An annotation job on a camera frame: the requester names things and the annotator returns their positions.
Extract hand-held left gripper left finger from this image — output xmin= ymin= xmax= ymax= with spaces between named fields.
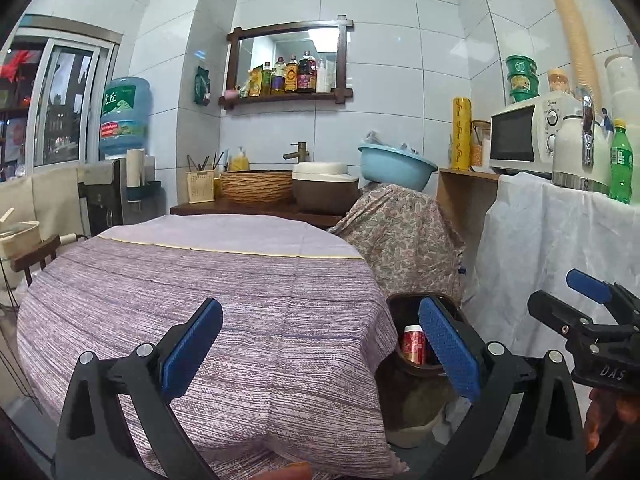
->
xmin=55 ymin=297 xmax=224 ymax=480

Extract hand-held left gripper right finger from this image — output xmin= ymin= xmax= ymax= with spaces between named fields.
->
xmin=418 ymin=296 xmax=586 ymax=480

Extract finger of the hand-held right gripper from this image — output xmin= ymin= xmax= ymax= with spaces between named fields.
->
xmin=527 ymin=290 xmax=603 ymax=342
xmin=566 ymin=268 xmax=640 ymax=322

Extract red drink can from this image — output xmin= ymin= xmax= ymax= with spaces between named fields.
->
xmin=402 ymin=325 xmax=427 ymax=365

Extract dark brown trash bin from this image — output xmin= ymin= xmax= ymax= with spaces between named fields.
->
xmin=385 ymin=292 xmax=468 ymax=448

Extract person's right hand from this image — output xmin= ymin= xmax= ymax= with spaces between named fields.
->
xmin=585 ymin=387 xmax=640 ymax=455

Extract person's left hand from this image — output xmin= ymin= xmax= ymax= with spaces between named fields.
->
xmin=260 ymin=462 xmax=312 ymax=480

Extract white cloth cover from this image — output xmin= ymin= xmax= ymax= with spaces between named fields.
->
xmin=460 ymin=171 xmax=640 ymax=411

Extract paisley patterned cloth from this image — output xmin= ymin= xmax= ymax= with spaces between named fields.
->
xmin=327 ymin=183 xmax=468 ymax=301

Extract green soda bottle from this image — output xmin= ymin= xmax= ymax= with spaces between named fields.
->
xmin=609 ymin=119 xmax=635 ymax=206

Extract white electric kettle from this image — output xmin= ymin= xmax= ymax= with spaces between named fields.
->
xmin=551 ymin=86 xmax=613 ymax=196

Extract wooden cabinet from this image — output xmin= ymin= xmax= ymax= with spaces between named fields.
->
xmin=436 ymin=167 xmax=501 ymax=271

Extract beige chopstick holder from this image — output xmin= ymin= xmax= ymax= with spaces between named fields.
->
xmin=186 ymin=170 xmax=216 ymax=204

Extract white microwave oven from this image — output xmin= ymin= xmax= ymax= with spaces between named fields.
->
xmin=489 ymin=92 xmax=583 ymax=178

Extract woven wicker basket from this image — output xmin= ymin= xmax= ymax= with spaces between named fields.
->
xmin=220 ymin=170 xmax=294 ymax=205

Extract black water dispenser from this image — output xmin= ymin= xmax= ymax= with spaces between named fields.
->
xmin=79 ymin=157 xmax=166 ymax=238

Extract glass jar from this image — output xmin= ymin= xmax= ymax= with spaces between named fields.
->
xmin=471 ymin=120 xmax=492 ymax=168

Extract dark wooden chair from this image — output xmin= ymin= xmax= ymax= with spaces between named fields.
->
xmin=11 ymin=234 xmax=62 ymax=286

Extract bunch of dark chopsticks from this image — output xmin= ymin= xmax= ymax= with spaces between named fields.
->
xmin=186 ymin=151 xmax=226 ymax=172

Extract stack of white paper cups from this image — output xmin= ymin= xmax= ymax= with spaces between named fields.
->
xmin=126 ymin=148 xmax=146 ymax=201

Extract light blue plastic basin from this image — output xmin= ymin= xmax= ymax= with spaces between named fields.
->
xmin=357 ymin=143 xmax=438 ymax=192

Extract yellow wrap roll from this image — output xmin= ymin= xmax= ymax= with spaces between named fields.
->
xmin=451 ymin=97 xmax=473 ymax=171

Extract beige and brown cooker pot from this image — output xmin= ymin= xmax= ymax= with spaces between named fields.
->
xmin=291 ymin=161 xmax=360 ymax=213

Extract stacked cream cooking pots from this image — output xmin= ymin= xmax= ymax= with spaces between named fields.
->
xmin=0 ymin=207 xmax=41 ymax=261

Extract beige cloth cover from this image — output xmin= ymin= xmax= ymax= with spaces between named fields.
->
xmin=0 ymin=166 xmax=86 ymax=241

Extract grey rag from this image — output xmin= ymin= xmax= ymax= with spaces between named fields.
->
xmin=364 ymin=130 xmax=420 ymax=155

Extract blue water jug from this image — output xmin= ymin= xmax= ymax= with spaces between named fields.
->
xmin=98 ymin=76 xmax=152 ymax=158

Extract tall stack of yellow cups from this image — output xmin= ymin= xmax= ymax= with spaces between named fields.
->
xmin=548 ymin=0 xmax=603 ymax=106

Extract yellow seasoning packet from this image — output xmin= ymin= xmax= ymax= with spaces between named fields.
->
xmin=239 ymin=65 xmax=263 ymax=98

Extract sliding glass window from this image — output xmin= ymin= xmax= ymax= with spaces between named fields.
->
xmin=0 ymin=30 xmax=123 ymax=181

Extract large dark sauce bottle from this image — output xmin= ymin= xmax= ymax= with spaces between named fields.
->
xmin=297 ymin=50 xmax=318 ymax=93

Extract wooden framed mirror shelf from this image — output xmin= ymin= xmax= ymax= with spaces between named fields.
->
xmin=218 ymin=14 xmax=355 ymax=110

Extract teal wall rack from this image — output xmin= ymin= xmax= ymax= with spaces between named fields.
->
xmin=125 ymin=180 xmax=163 ymax=202

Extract green wall packet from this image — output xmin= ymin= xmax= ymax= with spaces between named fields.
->
xmin=194 ymin=66 xmax=211 ymax=106

